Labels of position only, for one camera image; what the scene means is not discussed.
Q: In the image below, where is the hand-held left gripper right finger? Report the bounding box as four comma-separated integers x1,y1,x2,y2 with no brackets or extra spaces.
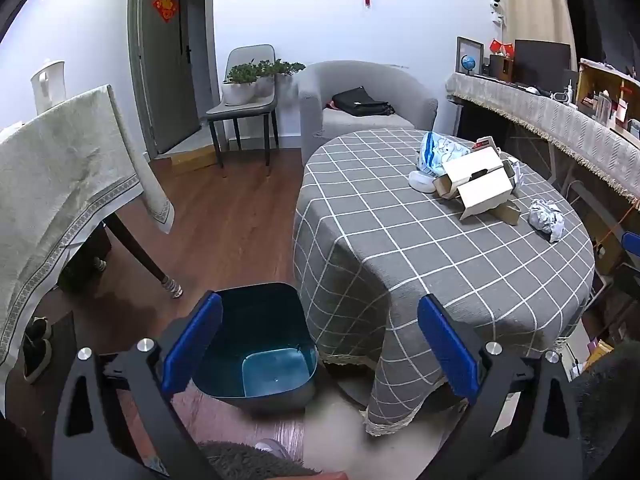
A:
416,294,583,480

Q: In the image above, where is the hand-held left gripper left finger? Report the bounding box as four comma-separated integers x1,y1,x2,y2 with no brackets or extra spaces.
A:
51,290,226,480

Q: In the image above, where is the blue trash bin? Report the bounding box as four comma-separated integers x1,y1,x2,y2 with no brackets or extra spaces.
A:
192,282,321,410

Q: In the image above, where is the grey paper ball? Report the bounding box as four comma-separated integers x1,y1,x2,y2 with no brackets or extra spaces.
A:
528,198,566,243

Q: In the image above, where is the cardboard box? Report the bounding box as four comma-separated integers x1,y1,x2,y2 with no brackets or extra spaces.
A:
432,149,521,225

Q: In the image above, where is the white tissue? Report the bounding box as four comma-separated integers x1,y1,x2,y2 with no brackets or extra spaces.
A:
409,170,442,194

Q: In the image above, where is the blue white plastic bag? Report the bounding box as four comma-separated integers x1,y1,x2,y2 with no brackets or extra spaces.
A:
416,131,473,173

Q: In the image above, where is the grey checked tablecloth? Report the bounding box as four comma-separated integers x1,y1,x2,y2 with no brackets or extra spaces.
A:
292,129,596,436

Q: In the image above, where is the dark wooden table leg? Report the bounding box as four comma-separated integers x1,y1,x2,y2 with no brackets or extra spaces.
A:
105,212,185,300

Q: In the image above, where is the beige fringed desk cloth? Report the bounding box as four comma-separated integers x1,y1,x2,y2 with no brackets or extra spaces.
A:
445,72,640,211

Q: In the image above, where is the dark slip-on shoe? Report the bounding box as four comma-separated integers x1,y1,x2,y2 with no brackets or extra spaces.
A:
25,316,52,343
22,337,53,385

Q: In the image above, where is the wooden crate shelf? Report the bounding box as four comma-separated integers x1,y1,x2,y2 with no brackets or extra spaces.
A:
575,58,640,141

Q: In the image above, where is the black monitor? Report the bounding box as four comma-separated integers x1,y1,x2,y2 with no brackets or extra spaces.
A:
514,39,572,88

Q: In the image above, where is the beige patterned tablecloth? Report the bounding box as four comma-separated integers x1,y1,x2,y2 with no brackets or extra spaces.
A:
0,84,176,376

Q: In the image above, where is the grey dining chair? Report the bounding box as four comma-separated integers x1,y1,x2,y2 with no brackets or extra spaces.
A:
206,44,281,168

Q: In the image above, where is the beige curtain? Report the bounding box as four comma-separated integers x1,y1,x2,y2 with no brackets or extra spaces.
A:
492,0,576,61

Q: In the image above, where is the grey door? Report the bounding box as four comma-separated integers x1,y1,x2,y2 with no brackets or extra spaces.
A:
127,0,218,158

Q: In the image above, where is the potted plant white pot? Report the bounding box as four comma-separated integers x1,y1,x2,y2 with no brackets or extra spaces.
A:
274,59,307,86
222,61,260,107
254,59,281,98

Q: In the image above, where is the black bag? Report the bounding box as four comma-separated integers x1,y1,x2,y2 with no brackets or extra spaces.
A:
331,86,396,117

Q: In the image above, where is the grey armchair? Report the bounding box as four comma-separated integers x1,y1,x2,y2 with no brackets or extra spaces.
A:
297,60,438,163

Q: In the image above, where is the white kettle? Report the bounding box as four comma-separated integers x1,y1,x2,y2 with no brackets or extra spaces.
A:
31,59,67,116

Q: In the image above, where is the red diamond door decoration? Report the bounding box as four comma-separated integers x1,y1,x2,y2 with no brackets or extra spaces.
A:
152,0,180,23

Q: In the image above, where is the orange cable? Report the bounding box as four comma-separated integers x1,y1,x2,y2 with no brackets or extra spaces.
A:
594,204,632,247

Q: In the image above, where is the picture frame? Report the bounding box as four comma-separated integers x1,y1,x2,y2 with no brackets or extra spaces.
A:
455,36,485,76

